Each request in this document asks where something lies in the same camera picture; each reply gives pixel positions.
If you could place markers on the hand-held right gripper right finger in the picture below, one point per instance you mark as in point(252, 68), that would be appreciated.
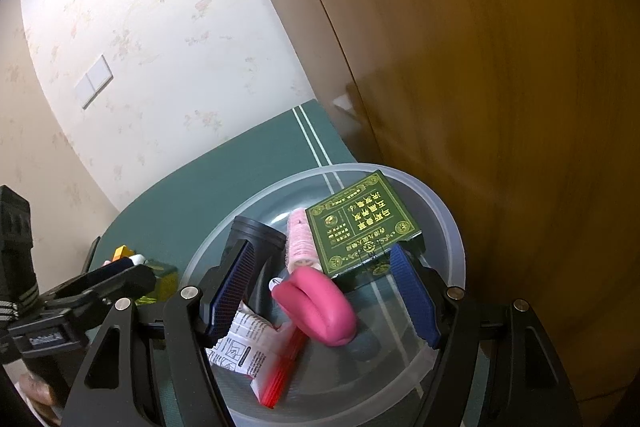
point(415, 297)

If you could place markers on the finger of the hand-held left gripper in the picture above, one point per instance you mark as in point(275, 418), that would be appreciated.
point(112, 274)

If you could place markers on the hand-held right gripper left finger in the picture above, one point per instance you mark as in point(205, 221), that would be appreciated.
point(230, 287)

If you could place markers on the yellow orange toy brick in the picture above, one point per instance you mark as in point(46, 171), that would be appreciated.
point(124, 252)

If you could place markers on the green gold-print box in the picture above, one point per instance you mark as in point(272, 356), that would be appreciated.
point(162, 274)
point(360, 222)

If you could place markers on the white red snack packet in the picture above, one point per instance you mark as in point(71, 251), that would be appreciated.
point(250, 337)

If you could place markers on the black hair dryer nozzle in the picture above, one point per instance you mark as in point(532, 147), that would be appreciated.
point(260, 232)

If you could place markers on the clear plastic bowl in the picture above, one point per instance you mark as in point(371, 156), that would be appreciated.
point(440, 227)

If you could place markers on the long pink foam curler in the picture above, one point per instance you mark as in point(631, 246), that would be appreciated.
point(320, 307)

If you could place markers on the person's left hand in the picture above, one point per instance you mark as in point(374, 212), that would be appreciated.
point(37, 389)

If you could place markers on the wooden wardrobe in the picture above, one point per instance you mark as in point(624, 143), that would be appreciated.
point(500, 82)

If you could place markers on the white wall switch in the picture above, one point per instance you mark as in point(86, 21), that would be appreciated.
point(94, 82)

